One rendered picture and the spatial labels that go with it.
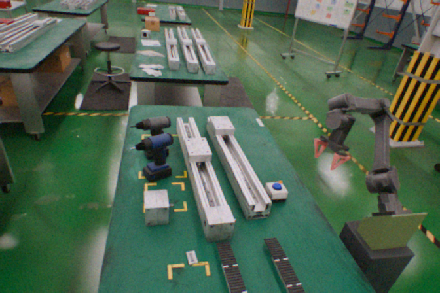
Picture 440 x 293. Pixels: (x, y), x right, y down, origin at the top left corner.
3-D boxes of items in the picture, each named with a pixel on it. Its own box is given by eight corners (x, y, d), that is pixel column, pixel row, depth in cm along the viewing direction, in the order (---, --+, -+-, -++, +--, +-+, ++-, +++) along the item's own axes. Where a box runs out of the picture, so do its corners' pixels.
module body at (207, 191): (225, 222, 120) (228, 206, 115) (201, 224, 117) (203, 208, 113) (192, 129, 184) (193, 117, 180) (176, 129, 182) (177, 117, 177)
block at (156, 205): (175, 223, 116) (175, 205, 111) (145, 225, 113) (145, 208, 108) (171, 206, 124) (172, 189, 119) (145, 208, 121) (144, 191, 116)
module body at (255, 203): (268, 217, 125) (272, 202, 120) (246, 220, 122) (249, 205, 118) (221, 129, 189) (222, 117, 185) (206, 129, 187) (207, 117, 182)
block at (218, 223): (238, 238, 113) (241, 220, 108) (206, 242, 110) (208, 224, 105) (231, 221, 120) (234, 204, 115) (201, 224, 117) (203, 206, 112)
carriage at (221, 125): (233, 138, 168) (234, 128, 164) (215, 139, 165) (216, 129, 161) (226, 125, 181) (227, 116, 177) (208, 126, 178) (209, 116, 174)
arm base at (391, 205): (413, 213, 111) (387, 215, 122) (408, 192, 113) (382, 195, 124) (396, 214, 108) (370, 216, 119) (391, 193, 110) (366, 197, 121)
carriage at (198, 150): (211, 165, 143) (212, 154, 139) (188, 167, 140) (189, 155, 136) (203, 148, 156) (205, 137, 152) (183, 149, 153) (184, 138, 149)
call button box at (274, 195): (285, 202, 134) (289, 191, 131) (266, 204, 132) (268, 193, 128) (278, 191, 141) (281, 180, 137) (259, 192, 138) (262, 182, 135)
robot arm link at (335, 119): (353, 94, 106) (331, 103, 113) (338, 91, 99) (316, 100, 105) (361, 125, 105) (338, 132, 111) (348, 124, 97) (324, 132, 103)
